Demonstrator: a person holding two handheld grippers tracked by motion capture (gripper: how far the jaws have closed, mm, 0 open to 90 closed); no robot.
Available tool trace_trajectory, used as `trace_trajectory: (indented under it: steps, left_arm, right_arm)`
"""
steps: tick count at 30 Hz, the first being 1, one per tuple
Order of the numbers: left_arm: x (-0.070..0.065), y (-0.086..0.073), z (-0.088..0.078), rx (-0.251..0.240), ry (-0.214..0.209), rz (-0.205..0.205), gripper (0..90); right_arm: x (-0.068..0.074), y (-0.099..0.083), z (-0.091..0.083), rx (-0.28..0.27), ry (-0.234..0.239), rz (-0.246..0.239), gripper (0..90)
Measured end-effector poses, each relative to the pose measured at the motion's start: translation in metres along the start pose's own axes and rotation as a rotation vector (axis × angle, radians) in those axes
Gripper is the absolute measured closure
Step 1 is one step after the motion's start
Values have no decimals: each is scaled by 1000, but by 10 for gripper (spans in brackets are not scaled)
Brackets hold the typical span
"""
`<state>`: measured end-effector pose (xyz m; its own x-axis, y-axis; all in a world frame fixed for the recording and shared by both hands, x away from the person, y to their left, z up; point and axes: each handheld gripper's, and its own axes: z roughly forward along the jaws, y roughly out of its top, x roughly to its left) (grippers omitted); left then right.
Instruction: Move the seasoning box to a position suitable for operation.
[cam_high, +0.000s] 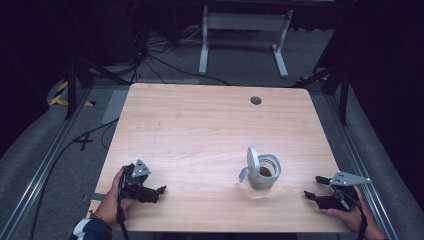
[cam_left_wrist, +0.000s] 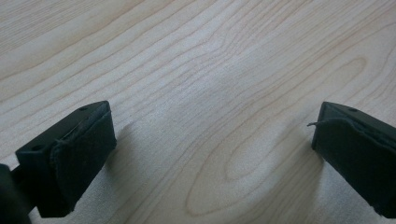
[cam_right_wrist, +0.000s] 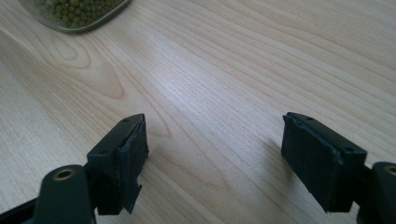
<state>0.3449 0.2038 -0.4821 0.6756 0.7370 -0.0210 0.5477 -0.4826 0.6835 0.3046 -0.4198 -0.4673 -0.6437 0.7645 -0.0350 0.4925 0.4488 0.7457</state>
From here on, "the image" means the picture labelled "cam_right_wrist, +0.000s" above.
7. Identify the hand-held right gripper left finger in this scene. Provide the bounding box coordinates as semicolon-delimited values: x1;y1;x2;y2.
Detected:
86;113;150;217

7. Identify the clear container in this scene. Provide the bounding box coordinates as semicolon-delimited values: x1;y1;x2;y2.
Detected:
18;0;133;35

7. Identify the pile of green mung beans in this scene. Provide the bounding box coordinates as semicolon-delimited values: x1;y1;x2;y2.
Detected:
43;0;124;29

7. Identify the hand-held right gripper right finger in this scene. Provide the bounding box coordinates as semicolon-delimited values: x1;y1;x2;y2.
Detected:
280;111;369;214

